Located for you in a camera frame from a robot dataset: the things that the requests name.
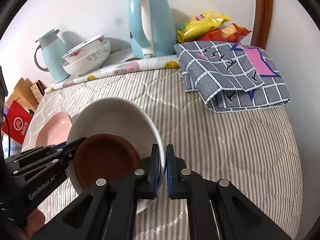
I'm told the brown wooden bowl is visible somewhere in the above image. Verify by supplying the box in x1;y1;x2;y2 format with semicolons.
74;134;140;189

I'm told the blue patterned ceramic bowl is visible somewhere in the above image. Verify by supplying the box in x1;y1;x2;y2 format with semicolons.
61;34;105;63

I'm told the light blue thermos jug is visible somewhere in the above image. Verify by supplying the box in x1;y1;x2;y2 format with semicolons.
34;29;70;83

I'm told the yellow chip bag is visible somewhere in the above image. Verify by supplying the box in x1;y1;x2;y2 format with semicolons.
176;11;231;43

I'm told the striped quilted table cover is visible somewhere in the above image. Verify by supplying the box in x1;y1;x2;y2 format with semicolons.
22;69;303;238

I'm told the brown wooden door frame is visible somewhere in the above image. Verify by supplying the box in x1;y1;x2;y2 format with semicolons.
250;0;273;49

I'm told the grey checkered cloth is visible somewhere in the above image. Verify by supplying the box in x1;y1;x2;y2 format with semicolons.
174;41;291;113

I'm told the light blue electric kettle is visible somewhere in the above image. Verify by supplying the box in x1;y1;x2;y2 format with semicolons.
129;0;176;59

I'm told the fruit print rolled mat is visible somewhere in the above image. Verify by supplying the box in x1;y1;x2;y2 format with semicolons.
44;55;180;94

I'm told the wooden board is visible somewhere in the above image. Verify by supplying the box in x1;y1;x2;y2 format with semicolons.
5;78;39;112

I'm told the red snack bag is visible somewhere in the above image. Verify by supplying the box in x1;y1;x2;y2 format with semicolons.
197;23;251;43

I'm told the patterned book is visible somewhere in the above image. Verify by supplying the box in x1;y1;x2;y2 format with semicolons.
30;80;47;103

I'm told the left hand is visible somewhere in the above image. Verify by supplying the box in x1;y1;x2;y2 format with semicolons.
17;208;46;240

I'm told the red paper shopping bag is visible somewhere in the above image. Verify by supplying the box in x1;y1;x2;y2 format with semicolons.
2;100;33;145

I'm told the large white ceramic bowl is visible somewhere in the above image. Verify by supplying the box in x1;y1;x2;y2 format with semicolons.
62;40;110;76

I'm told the pink square plate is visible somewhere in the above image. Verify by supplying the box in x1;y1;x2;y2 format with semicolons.
35;112;72;147

